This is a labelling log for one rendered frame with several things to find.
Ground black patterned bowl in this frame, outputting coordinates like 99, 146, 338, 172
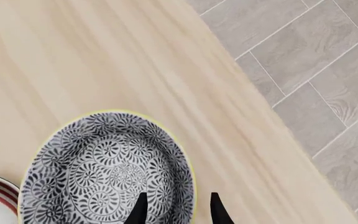
17, 109, 196, 224

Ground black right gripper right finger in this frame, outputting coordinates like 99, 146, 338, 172
210, 192, 237, 224

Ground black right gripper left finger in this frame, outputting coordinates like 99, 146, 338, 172
126, 192, 149, 224

